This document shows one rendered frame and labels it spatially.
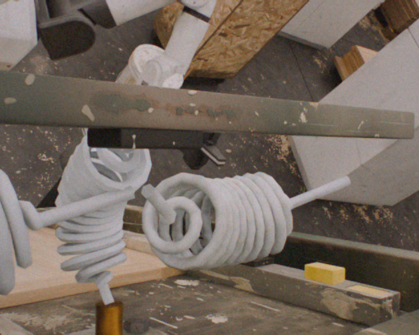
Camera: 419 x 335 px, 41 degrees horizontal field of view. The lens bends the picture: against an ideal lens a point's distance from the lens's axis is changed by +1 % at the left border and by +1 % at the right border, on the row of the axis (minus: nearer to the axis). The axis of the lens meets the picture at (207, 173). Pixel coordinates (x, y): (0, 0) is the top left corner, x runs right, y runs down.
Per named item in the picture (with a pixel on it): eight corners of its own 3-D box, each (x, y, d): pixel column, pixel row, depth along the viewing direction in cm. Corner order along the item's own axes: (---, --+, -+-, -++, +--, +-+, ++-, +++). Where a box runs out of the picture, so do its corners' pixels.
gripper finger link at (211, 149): (216, 163, 116) (199, 146, 120) (227, 163, 118) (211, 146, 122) (219, 156, 115) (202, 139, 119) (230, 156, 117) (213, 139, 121)
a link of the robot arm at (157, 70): (170, 119, 133) (194, 68, 130) (142, 111, 127) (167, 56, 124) (155, 109, 138) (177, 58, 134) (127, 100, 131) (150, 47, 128)
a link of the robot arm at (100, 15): (110, 4, 132) (55, 25, 132) (95, -29, 125) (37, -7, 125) (120, 33, 125) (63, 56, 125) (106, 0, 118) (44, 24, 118)
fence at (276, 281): (60, 231, 146) (60, 216, 146) (400, 321, 76) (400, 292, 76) (42, 233, 143) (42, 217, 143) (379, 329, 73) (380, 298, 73)
